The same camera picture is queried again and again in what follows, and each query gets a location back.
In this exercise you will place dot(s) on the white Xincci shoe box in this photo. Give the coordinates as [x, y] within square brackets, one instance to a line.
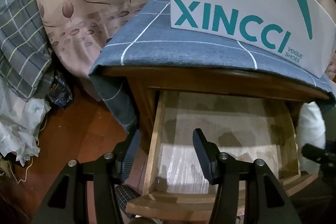
[300, 31]

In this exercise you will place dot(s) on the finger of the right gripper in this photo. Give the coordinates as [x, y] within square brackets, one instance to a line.
[320, 155]

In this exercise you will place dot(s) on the brown wooden nightstand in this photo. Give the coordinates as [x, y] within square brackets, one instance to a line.
[146, 83]

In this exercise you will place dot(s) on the wooden drawer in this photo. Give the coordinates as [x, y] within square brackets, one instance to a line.
[246, 131]

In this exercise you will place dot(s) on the dark blue snack packet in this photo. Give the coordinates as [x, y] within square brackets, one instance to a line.
[60, 93]

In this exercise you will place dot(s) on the white crumpled plastic bags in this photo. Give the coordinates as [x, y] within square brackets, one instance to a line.
[20, 124]

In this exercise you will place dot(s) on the light grey underwear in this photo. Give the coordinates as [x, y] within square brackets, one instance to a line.
[310, 130]

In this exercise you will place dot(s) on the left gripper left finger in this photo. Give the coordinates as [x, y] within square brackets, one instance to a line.
[123, 155]

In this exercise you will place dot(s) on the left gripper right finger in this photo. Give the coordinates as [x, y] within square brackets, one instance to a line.
[208, 157]

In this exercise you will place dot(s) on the blue checked cloth cover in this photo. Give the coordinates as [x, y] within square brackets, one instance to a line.
[148, 40]

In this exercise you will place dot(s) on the grey plaid fabric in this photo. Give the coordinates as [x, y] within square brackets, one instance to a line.
[25, 53]

